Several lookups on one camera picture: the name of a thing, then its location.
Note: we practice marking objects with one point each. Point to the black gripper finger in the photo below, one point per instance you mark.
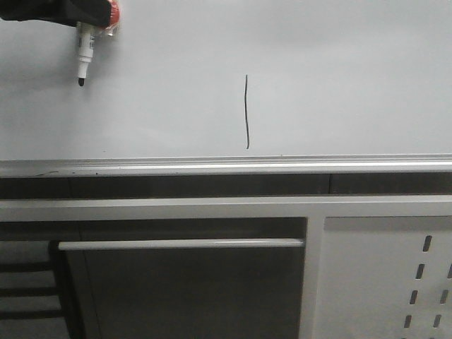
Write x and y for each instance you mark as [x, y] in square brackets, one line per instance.
[94, 12]

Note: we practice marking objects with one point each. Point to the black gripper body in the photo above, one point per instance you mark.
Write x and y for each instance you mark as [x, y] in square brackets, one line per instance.
[35, 10]

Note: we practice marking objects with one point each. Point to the red round magnet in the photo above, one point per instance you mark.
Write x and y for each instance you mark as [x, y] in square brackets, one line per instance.
[114, 16]

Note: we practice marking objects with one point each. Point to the white whiteboard marker pen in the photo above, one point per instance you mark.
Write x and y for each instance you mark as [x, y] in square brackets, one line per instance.
[86, 43]

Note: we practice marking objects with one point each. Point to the white whiteboard with aluminium tray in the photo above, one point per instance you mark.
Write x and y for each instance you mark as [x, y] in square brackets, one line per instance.
[190, 87]

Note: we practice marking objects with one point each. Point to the black slatted chair back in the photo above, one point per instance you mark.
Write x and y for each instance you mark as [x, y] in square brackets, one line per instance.
[37, 298]

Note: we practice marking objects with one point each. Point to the white perforated metal panel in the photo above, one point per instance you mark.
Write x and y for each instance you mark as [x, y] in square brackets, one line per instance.
[385, 278]

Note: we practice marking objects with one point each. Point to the grey panel with white rail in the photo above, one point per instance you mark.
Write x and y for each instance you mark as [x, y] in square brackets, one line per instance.
[197, 288]

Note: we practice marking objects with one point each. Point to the white metal frame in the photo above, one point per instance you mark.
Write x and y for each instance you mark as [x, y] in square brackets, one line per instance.
[315, 210]

